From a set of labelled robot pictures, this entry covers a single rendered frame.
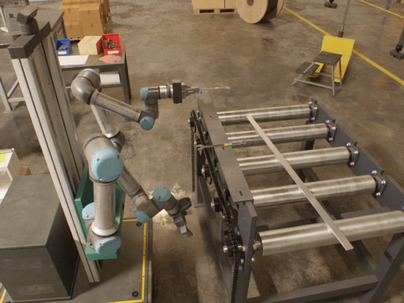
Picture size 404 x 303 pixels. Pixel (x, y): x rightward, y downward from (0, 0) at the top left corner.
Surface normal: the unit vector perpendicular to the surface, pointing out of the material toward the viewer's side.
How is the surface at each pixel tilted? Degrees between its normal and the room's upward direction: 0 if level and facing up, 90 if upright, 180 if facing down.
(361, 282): 0
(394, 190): 90
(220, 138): 0
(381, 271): 90
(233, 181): 0
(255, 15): 90
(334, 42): 90
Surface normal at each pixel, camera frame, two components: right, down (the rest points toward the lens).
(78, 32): 0.26, 0.57
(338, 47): -0.45, 0.53
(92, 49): -0.02, 0.59
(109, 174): 0.52, 0.40
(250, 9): -0.78, 0.37
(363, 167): -0.98, 0.11
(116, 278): 0.00, -0.81
